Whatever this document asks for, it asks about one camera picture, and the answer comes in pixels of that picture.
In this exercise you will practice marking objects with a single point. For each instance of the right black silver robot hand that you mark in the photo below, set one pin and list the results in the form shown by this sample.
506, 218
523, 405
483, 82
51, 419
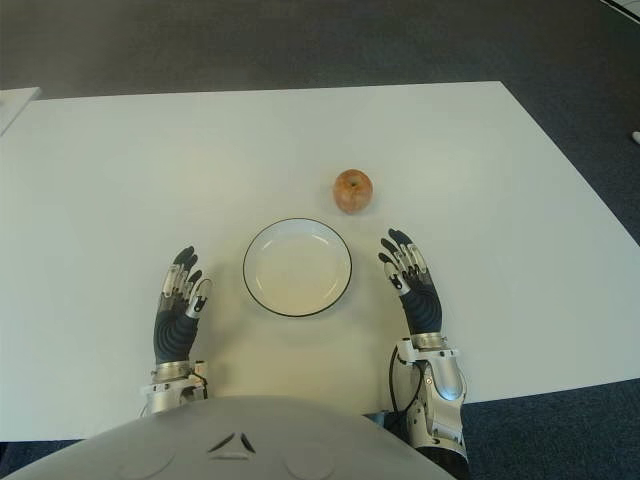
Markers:
424, 307

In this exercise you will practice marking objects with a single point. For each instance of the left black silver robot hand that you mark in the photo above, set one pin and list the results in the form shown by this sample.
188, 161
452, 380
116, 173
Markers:
172, 332

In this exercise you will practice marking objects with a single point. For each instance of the red yellow apple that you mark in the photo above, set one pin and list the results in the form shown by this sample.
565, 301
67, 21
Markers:
353, 191

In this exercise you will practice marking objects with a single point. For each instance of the right silver black robot arm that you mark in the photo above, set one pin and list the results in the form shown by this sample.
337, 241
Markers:
442, 390

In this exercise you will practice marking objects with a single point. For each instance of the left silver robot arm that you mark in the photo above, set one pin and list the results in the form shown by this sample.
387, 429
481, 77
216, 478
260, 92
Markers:
172, 385

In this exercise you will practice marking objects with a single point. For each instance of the white plate with black rim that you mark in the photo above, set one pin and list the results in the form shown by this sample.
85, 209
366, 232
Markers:
299, 270

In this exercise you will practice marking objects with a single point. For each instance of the grey robot torso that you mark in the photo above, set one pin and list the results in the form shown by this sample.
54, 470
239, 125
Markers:
225, 440

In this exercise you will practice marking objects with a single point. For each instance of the white side table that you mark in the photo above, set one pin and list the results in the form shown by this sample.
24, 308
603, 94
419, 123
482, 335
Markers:
15, 107

